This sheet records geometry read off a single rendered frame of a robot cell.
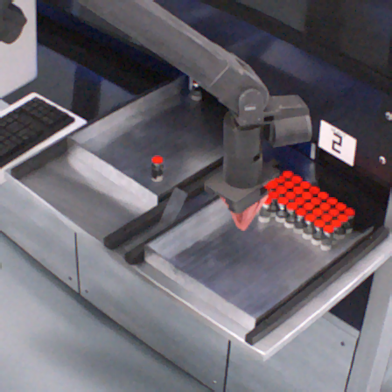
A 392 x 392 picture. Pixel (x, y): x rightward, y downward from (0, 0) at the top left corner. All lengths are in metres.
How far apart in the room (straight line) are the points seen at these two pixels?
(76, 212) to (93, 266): 0.83
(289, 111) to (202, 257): 0.46
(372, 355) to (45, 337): 1.12
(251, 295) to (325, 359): 0.52
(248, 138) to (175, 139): 0.67
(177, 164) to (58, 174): 0.24
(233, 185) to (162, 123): 0.67
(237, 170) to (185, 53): 0.22
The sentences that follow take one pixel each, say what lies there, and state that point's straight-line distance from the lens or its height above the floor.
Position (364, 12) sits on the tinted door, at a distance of 1.83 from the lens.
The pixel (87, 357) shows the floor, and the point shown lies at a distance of 2.93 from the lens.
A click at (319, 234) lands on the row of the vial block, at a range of 1.95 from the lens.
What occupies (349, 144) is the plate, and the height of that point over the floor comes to 1.03.
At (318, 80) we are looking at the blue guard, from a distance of 1.95.
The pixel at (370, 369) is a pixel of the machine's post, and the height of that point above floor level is 0.51.
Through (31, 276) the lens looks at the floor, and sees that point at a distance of 3.17.
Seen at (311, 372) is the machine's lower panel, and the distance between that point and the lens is 2.39.
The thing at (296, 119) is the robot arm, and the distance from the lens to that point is 1.55.
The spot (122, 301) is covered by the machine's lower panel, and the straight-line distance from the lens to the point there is 2.81.
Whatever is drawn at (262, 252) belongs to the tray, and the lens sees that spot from 1.94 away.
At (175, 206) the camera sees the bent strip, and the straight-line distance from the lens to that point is 1.97.
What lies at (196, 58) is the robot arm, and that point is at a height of 1.41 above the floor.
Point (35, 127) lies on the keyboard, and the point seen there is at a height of 0.83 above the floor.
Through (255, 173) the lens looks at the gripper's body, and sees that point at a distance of 1.58.
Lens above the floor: 2.16
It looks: 39 degrees down
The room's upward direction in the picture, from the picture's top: 3 degrees clockwise
